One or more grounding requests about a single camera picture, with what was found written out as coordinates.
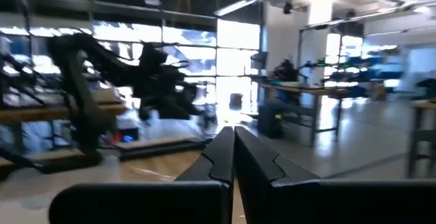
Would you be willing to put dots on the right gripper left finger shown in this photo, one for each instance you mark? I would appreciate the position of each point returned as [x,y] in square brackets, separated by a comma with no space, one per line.
[153,203]

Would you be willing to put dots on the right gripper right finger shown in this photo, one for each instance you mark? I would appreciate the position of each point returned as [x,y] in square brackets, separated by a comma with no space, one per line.
[306,203]

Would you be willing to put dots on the black background robot arm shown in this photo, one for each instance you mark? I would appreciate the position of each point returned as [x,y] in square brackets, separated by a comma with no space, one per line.
[286,71]

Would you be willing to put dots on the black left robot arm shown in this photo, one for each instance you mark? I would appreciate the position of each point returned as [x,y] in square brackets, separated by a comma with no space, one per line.
[85,115]

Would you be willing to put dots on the brown box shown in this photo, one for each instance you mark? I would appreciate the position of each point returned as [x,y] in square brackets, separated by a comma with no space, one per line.
[236,101]

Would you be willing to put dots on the black background monitor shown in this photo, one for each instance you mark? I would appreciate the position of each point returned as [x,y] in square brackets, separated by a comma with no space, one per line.
[259,60]

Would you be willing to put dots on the wooden workbench grey legs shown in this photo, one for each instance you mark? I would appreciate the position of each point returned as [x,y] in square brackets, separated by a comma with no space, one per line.
[306,89]

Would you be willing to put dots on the white square pillar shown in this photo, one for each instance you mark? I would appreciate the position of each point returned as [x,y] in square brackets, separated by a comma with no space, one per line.
[316,30]

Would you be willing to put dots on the black aluminium table frame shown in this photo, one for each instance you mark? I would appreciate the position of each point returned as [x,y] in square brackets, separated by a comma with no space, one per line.
[160,149]

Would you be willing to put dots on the black ceiling camera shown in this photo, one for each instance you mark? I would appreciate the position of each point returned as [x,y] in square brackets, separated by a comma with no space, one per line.
[287,7]

